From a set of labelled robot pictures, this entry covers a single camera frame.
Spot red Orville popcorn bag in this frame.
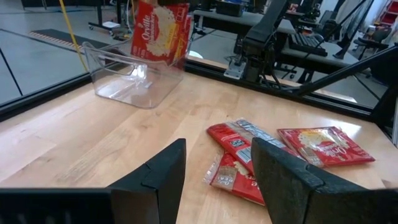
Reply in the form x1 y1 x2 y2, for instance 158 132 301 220
203 149 267 207
130 0 191 68
276 126 376 169
174 2 193 70
206 119 304 175

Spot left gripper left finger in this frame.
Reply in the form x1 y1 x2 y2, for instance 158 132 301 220
107 138 187 224

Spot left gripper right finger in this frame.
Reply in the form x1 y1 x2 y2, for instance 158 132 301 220
251 138 398 224

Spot black office chair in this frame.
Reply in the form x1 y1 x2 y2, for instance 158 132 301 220
353 26 391 60

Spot red shelf unit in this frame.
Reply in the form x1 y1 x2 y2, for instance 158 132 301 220
379 0 398 26

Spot black floor mat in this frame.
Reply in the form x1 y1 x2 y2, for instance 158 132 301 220
29 28 109 50

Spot clear plastic basket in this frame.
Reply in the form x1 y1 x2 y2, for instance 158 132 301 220
82 37 192 110

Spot black keyboard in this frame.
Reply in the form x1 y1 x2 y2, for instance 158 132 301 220
288 32 329 57

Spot yellow hanging cable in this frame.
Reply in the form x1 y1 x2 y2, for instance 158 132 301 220
58 0 90 73

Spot black electronics box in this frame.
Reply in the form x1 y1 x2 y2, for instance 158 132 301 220
216 0 245 17

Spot black wheeled stand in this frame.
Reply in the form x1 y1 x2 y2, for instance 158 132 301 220
88 0 121 32

